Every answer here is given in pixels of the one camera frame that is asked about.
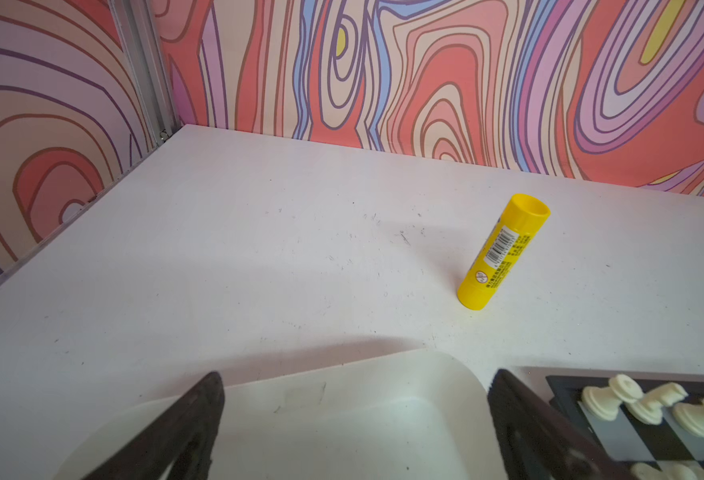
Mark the black white chess board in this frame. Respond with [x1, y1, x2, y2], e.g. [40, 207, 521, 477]
[519, 367, 704, 470]

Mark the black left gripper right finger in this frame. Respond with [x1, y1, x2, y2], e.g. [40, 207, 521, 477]
[487, 369, 633, 480]

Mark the yellow glue stick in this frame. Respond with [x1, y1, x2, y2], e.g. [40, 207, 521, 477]
[457, 194, 551, 311]

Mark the white chess rook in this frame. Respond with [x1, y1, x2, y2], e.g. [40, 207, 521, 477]
[581, 374, 643, 421]

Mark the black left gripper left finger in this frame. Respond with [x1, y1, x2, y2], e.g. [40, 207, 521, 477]
[86, 371, 226, 479]

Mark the white chess knight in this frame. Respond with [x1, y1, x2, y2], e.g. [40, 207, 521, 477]
[626, 382, 688, 425]

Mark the white plastic tray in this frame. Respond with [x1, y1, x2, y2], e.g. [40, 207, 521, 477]
[50, 349, 509, 480]

